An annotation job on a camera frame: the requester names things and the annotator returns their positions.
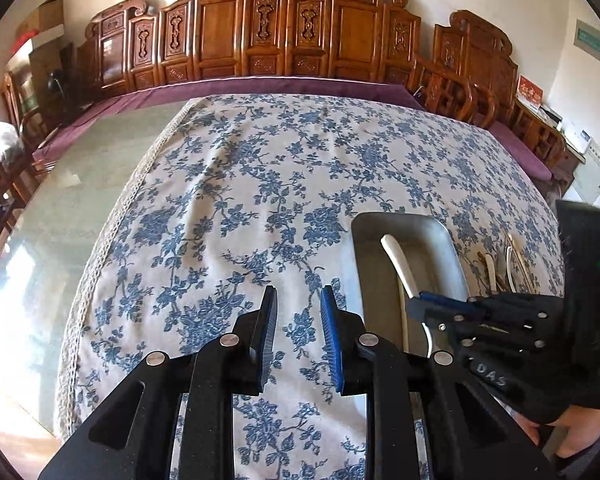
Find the metal tray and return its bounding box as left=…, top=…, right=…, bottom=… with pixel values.
left=351, top=211, right=472, bottom=361

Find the short purple seat cushion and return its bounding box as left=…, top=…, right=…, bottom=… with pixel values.
left=485, top=120, right=554, bottom=182

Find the long carved wooden sofa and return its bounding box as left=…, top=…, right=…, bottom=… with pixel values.
left=77, top=0, right=424, bottom=97

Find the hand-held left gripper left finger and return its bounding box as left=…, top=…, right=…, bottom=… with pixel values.
left=39, top=285, right=279, bottom=480

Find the carved wooden bench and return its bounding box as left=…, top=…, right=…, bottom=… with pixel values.
left=414, top=10, right=569, bottom=173

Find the person's right hand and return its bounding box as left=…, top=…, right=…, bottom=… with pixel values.
left=522, top=401, right=600, bottom=461

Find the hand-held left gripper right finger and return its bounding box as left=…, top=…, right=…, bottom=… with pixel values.
left=320, top=285, right=556, bottom=480

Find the long purple seat cushion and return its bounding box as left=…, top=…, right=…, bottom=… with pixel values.
left=32, top=76, right=427, bottom=161

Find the green wall sign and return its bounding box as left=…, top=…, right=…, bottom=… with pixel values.
left=573, top=19, right=600, bottom=72

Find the white plastic bag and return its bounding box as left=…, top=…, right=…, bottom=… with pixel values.
left=0, top=114, right=24, bottom=166

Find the white handled utensil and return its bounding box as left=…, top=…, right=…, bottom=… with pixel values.
left=482, top=254, right=499, bottom=293
left=380, top=234, right=434, bottom=357

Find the blue floral tablecloth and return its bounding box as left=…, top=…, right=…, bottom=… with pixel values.
left=55, top=94, right=566, bottom=480

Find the brown cardboard box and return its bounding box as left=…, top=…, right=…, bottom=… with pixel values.
left=14, top=0, right=66, bottom=41

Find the red gift box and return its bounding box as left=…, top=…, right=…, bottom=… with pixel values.
left=517, top=75, right=545, bottom=107

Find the brown cabinet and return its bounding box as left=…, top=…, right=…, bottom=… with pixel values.
left=29, top=42, right=79, bottom=126

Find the cutlery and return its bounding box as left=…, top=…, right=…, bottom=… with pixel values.
left=508, top=233, right=534, bottom=294

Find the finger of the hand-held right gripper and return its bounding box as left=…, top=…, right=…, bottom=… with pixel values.
left=422, top=316, right=552, bottom=359
left=406, top=292, right=564, bottom=318

